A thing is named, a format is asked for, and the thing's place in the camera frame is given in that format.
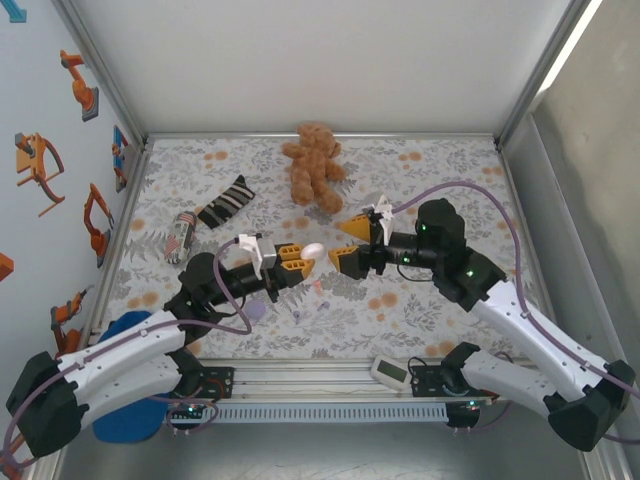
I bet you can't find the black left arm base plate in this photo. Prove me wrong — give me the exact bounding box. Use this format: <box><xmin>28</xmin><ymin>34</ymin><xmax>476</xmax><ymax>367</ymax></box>
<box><xmin>198</xmin><ymin>366</ymin><xmax>236</xmax><ymax>401</ymax></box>

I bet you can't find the thin aluminium frame rail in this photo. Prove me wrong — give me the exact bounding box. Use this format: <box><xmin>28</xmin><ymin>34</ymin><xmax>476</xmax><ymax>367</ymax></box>
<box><xmin>79</xmin><ymin>142</ymin><xmax>154</xmax><ymax>359</ymax></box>
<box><xmin>498</xmin><ymin>142</ymin><xmax>566</xmax><ymax>360</ymax></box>
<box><xmin>144</xmin><ymin>130</ymin><xmax>501</xmax><ymax>142</ymax></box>

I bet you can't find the brown teddy bear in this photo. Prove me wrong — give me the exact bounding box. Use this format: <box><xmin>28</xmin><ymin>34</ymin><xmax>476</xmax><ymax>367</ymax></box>
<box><xmin>280</xmin><ymin>122</ymin><xmax>347</xmax><ymax>215</ymax></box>

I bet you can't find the floral print table mat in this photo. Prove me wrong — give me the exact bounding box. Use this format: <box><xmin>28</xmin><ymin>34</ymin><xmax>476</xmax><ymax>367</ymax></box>
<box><xmin>94</xmin><ymin>135</ymin><xmax>559</xmax><ymax>360</ymax></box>

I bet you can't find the white digital timer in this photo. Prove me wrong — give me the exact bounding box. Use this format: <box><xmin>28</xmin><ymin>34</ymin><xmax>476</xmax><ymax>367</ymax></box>
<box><xmin>369</xmin><ymin>354</ymin><xmax>412</xmax><ymax>392</ymax></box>

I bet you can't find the orange claw arm wall sticker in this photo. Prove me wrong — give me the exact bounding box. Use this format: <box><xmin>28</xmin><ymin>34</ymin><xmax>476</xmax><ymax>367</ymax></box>
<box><xmin>82</xmin><ymin>182</ymin><xmax>116</xmax><ymax>269</ymax></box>

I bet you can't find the aluminium frame post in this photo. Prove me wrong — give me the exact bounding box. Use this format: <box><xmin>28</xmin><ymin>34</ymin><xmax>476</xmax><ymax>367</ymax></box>
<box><xmin>493</xmin><ymin>0</ymin><xmax>609</xmax><ymax>151</ymax></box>
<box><xmin>52</xmin><ymin>0</ymin><xmax>151</xmax><ymax>151</ymax></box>

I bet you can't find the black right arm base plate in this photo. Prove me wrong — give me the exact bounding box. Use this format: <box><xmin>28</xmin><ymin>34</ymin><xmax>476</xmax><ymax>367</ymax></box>
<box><xmin>409</xmin><ymin>357</ymin><xmax>454</xmax><ymax>400</ymax></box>

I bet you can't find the white slotted cable duct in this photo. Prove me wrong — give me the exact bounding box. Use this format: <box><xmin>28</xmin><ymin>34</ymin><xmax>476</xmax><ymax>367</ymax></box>
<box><xmin>167</xmin><ymin>402</ymin><xmax>449</xmax><ymax>425</ymax></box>

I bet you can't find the wide aluminium frame rail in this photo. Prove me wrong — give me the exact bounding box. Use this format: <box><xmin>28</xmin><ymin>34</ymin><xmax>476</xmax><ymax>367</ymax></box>
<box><xmin>197</xmin><ymin>357</ymin><xmax>454</xmax><ymax>402</ymax></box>

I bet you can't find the blue machine wall sticker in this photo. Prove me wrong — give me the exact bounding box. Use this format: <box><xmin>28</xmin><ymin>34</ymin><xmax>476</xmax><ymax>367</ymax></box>
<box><xmin>0</xmin><ymin>0</ymin><xmax>29</xmax><ymax>24</ymax></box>

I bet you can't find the blue gantry wall sticker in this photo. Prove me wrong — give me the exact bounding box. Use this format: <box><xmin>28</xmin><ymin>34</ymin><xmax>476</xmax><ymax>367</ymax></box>
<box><xmin>111</xmin><ymin>124</ymin><xmax>133</xmax><ymax>194</ymax></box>

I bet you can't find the blue cloth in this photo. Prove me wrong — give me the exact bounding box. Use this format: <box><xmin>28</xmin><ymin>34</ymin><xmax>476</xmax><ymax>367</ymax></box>
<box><xmin>92</xmin><ymin>309</ymin><xmax>169</xmax><ymax>444</ymax></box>

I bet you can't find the black striped sock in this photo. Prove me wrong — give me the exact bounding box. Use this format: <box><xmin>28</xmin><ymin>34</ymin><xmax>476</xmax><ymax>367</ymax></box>
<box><xmin>196</xmin><ymin>174</ymin><xmax>256</xmax><ymax>232</ymax></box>

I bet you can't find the flag print glasses case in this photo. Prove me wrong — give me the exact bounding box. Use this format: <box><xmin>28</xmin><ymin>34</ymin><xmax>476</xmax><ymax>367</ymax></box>
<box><xmin>163</xmin><ymin>210</ymin><xmax>198</xmax><ymax>265</ymax></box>

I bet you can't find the orange claw machine wall sticker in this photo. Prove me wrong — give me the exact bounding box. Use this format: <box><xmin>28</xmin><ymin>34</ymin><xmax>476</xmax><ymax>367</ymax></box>
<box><xmin>14</xmin><ymin>131</ymin><xmax>67</xmax><ymax>218</ymax></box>

